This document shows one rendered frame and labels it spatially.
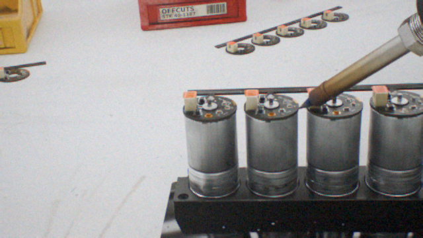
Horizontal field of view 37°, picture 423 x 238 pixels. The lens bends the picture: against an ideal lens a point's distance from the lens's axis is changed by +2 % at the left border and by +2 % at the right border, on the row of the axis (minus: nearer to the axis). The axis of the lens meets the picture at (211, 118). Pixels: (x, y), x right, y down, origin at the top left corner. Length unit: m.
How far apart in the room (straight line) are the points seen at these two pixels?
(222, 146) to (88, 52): 0.29
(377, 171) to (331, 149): 0.03
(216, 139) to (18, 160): 0.15
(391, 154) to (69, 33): 0.38
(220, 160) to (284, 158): 0.03
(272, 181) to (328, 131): 0.04
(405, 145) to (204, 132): 0.09
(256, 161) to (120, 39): 0.31
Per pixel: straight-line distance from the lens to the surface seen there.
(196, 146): 0.29
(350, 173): 0.29
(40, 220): 0.34
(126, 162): 0.37
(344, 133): 0.28
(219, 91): 0.30
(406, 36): 0.24
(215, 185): 0.29
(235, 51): 0.52
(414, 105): 0.29
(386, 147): 0.29
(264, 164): 0.29
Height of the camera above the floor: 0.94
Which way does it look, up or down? 27 degrees down
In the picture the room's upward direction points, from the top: 4 degrees counter-clockwise
